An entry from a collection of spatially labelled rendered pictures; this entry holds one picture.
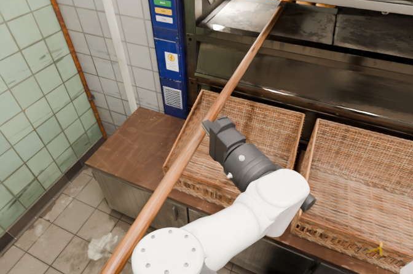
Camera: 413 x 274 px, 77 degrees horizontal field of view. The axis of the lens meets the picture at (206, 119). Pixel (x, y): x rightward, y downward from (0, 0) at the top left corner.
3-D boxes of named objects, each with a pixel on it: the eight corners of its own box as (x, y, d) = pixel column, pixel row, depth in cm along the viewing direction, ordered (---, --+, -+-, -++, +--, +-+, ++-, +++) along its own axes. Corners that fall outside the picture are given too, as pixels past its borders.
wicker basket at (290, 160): (201, 123, 160) (200, 87, 142) (294, 149, 145) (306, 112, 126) (163, 187, 127) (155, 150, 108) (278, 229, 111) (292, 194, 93)
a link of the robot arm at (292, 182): (271, 195, 53) (224, 220, 45) (289, 163, 49) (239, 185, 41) (297, 219, 49) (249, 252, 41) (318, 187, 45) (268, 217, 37)
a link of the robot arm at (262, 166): (227, 198, 54) (264, 246, 46) (243, 160, 48) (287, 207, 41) (263, 183, 60) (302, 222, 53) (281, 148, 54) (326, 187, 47)
